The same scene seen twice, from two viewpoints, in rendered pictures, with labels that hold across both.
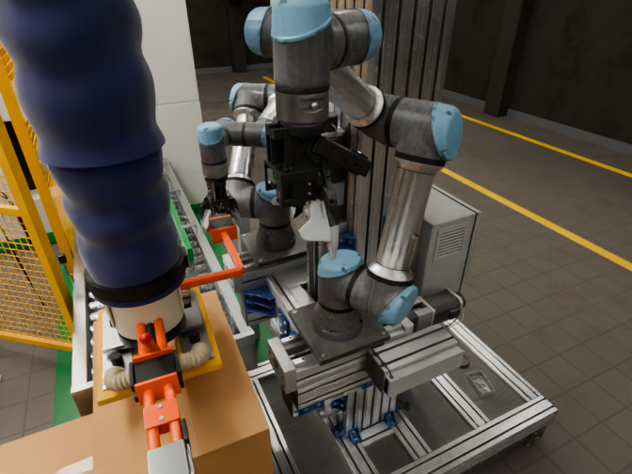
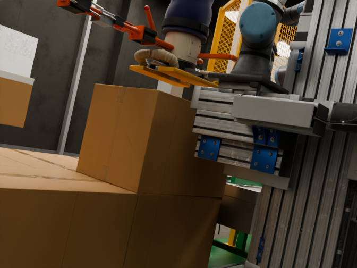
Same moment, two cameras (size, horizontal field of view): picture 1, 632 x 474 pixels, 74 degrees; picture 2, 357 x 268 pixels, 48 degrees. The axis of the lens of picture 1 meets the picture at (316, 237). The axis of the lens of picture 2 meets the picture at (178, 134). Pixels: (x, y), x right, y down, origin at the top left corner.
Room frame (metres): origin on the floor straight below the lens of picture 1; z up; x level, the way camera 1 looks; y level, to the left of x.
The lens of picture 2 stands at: (0.10, -1.29, 0.76)
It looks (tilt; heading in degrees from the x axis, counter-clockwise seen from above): 1 degrees up; 65
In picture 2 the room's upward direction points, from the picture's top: 12 degrees clockwise
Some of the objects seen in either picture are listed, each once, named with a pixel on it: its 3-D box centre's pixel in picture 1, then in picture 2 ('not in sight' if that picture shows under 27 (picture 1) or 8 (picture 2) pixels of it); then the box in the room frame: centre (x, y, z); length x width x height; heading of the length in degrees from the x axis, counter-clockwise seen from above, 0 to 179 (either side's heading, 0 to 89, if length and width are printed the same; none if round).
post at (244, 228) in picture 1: (247, 271); not in sight; (1.91, 0.38, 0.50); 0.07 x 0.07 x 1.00; 26
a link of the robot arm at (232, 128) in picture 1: (227, 134); (289, 16); (1.29, 0.28, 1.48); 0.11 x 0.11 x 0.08; 84
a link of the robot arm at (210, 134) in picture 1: (212, 143); not in sight; (1.20, 0.30, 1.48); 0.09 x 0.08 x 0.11; 174
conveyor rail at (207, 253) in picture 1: (194, 229); not in sight; (2.37, 0.79, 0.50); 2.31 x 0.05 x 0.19; 26
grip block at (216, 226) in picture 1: (221, 229); not in sight; (1.21, 0.31, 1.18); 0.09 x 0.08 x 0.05; 113
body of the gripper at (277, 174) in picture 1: (298, 161); not in sight; (0.59, 0.03, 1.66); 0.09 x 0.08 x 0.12; 116
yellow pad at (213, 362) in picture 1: (190, 323); (190, 75); (0.87, 0.35, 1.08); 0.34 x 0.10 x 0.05; 23
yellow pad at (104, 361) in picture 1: (117, 343); (161, 74); (0.80, 0.52, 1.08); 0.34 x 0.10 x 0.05; 23
